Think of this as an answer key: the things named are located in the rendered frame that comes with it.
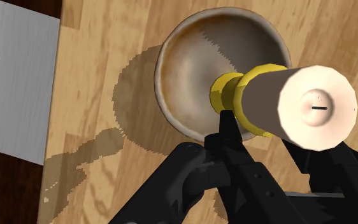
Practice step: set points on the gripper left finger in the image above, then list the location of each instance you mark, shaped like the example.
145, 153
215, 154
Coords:
228, 173

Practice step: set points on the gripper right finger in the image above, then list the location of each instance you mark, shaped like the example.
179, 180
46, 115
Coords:
357, 180

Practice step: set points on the cream cylinder with yellow rings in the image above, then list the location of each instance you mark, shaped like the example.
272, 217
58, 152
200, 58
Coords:
259, 99

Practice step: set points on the brown ceramic bowl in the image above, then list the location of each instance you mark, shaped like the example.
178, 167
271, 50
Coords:
191, 68

